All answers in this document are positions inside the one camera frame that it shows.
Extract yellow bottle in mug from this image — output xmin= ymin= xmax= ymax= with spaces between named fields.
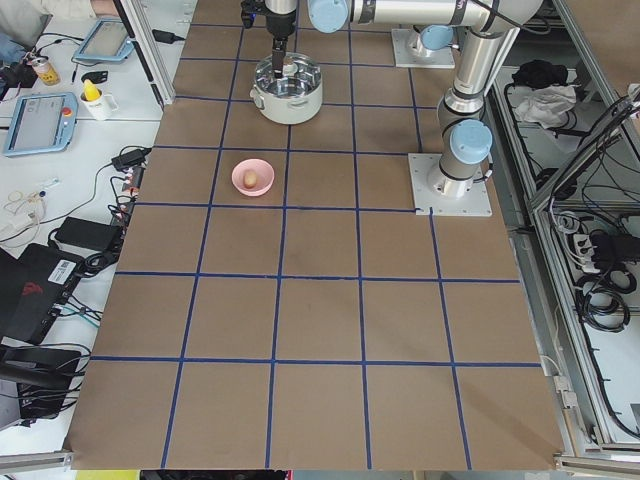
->
xmin=83 ymin=79 xmax=102 ymax=102

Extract black device lower left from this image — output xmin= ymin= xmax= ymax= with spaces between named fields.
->
xmin=1 ymin=345 xmax=86 ymax=428

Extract aluminium frame post left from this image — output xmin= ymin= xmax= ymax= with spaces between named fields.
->
xmin=114 ymin=0 xmax=175 ymax=109

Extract yellow drink can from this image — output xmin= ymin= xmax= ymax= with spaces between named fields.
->
xmin=30 ymin=57 xmax=60 ymax=86

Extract power strip with plugs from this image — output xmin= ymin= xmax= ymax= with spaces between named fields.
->
xmin=108 ymin=165 xmax=145 ymax=230

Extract black plug near post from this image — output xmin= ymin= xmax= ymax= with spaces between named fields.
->
xmin=152 ymin=29 xmax=185 ymax=44

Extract blue teach pendant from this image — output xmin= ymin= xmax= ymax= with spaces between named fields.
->
xmin=2 ymin=92 xmax=78 ymax=157
xmin=73 ymin=18 xmax=134 ymax=63

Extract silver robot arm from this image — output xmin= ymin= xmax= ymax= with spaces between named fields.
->
xmin=307 ymin=1 xmax=541 ymax=198
xmin=413 ymin=25 xmax=455 ymax=57

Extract brown egg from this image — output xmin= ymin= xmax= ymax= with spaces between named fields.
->
xmin=243 ymin=170 xmax=258 ymax=189

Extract person's forearm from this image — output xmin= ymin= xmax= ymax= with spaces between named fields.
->
xmin=1 ymin=0 xmax=118 ymax=20

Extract near blue teach pendant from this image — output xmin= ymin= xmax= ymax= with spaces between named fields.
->
xmin=2 ymin=92 xmax=78 ymax=157

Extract black cloth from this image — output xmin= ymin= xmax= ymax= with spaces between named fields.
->
xmin=512 ymin=59 xmax=568 ymax=89

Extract black clip on desk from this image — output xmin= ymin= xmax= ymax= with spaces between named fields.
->
xmin=81 ymin=70 xmax=109 ymax=85

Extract aluminium frame right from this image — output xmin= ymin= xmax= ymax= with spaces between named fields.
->
xmin=489 ymin=1 xmax=639 ymax=479

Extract black laptop with red logo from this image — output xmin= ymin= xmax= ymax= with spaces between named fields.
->
xmin=1 ymin=244 xmax=84 ymax=345

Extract white electric cooking pot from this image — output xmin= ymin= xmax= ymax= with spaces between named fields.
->
xmin=250 ymin=52 xmax=323 ymax=125

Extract white crumpled cloth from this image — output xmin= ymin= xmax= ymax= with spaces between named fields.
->
xmin=514 ymin=86 xmax=577 ymax=129

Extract white mug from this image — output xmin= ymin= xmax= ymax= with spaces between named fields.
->
xmin=81 ymin=93 xmax=119 ymax=121

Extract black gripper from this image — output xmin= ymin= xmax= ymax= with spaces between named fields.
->
xmin=241 ymin=0 xmax=297 ymax=79

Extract small black adapter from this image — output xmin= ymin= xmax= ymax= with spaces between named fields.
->
xmin=111 ymin=148 xmax=152 ymax=171

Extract white power strip right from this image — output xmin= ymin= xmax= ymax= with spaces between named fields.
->
xmin=570 ymin=233 xmax=602 ymax=274

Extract black power adapter brick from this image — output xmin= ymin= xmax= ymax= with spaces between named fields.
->
xmin=54 ymin=217 xmax=122 ymax=251

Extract far blue teach pendant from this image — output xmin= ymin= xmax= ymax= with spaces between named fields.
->
xmin=73 ymin=18 xmax=134 ymax=63

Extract pink bowl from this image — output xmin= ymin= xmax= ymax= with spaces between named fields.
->
xmin=231 ymin=158 xmax=275 ymax=197

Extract coiled black cables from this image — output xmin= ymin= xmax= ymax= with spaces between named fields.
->
xmin=573 ymin=269 xmax=634 ymax=334

